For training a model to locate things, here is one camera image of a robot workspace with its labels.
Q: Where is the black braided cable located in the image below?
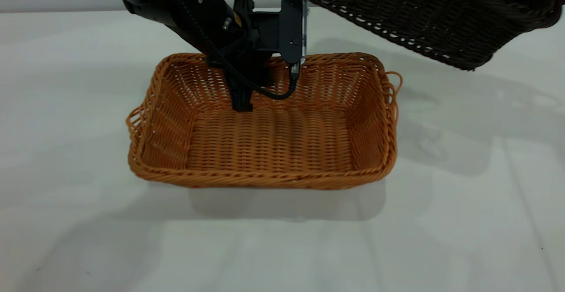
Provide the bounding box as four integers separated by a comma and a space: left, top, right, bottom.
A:
161, 0, 301, 101

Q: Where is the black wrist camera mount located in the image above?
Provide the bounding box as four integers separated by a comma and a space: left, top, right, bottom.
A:
233, 0, 308, 65

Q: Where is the orange woven basket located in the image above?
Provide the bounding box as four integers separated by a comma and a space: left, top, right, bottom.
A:
126, 52, 403, 190

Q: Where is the dark brown woven basket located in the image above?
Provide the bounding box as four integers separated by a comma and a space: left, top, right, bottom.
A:
282, 0, 565, 71

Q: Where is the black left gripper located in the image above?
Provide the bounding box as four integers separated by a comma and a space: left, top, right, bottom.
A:
207, 31, 275, 113

